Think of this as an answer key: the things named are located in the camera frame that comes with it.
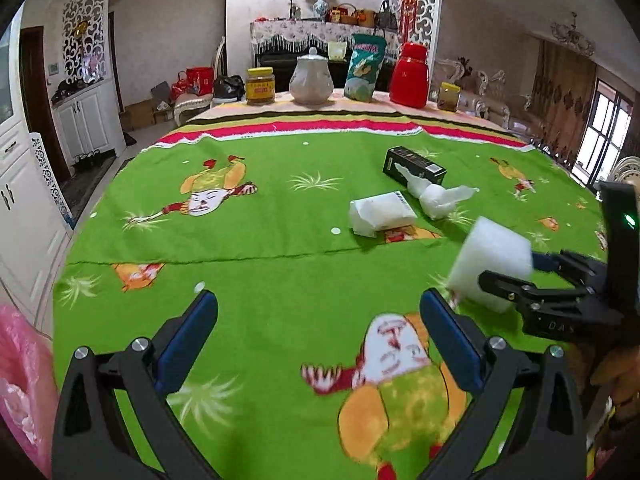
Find dark doormat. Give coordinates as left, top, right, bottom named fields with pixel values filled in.
left=60, top=152, right=118, bottom=211

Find black bag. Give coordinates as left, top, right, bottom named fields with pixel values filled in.
left=212, top=75, right=246, bottom=101

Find dark wooden door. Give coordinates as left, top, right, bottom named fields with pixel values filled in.
left=20, top=27, right=71, bottom=181

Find ornate white sofa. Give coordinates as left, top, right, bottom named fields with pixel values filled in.
left=432, top=57, right=533, bottom=133

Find white lace cloth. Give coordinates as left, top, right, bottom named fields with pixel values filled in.
left=250, top=19, right=403, bottom=58

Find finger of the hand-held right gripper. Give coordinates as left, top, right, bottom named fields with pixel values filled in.
left=477, top=270, right=583, bottom=313
left=530, top=249, right=608, bottom=288

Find green snack bag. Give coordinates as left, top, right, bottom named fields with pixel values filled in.
left=344, top=34, right=387, bottom=102

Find crumpled white plastic bag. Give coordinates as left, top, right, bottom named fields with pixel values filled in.
left=394, top=162, right=478, bottom=221

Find person's right hand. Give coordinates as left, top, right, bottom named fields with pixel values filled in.
left=570, top=320, right=640, bottom=431

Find dark wooden cabinet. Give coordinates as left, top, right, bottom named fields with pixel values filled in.
left=257, top=50, right=351, bottom=83

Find ceiling chandelier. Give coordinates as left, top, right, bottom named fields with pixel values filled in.
left=550, top=11, right=597, bottom=57

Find red thermos jug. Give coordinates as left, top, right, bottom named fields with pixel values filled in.
left=389, top=42, right=431, bottom=109

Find pink plastic bag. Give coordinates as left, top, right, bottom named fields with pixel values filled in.
left=0, top=302, right=61, bottom=478

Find flat white foam piece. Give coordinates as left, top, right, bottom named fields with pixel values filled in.
left=348, top=191, right=419, bottom=239

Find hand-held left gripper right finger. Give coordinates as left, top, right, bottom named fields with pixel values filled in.
left=419, top=287, right=587, bottom=480

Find woven gift baskets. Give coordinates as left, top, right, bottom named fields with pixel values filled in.
left=325, top=2, right=376, bottom=28

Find window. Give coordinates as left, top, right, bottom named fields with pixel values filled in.
left=575, top=77, right=633, bottom=186

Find dark handbag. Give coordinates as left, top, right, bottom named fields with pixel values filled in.
left=375, top=0, right=399, bottom=31

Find yellow label jar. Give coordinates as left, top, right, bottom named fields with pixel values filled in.
left=245, top=67, right=277, bottom=107

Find red hanging knot ornament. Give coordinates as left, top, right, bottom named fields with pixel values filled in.
left=397, top=0, right=421, bottom=51

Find white lattice partition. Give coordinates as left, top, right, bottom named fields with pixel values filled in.
left=387, top=0, right=443, bottom=61

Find white foam block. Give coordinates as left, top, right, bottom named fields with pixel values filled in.
left=446, top=216, right=535, bottom=313

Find cardboard boxes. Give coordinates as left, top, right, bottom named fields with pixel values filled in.
left=120, top=100, right=176, bottom=131

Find white ceramic teapot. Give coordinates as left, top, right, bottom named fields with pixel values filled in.
left=289, top=47, right=335, bottom=106

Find low white cabinet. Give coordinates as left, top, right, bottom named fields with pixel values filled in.
left=52, top=87, right=126, bottom=161

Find green printed tablecloth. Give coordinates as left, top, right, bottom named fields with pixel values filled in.
left=52, top=87, right=616, bottom=480

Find black cardboard box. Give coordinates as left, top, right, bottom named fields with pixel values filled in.
left=382, top=146, right=447, bottom=187

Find cream tufted chair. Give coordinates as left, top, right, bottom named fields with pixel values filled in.
left=612, top=155, right=640, bottom=196

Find brown patterned curtain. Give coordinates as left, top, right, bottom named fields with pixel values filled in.
left=530, top=37, right=598, bottom=161

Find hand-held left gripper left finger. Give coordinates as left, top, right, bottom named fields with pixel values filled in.
left=51, top=290, right=220, bottom=480

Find tall white cupboard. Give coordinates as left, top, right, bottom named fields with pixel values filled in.
left=0, top=35, right=71, bottom=321

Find amber glass jar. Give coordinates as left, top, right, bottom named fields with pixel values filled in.
left=437, top=82, right=461, bottom=112

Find red gift bag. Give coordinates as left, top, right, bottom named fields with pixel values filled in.
left=171, top=67, right=215, bottom=101

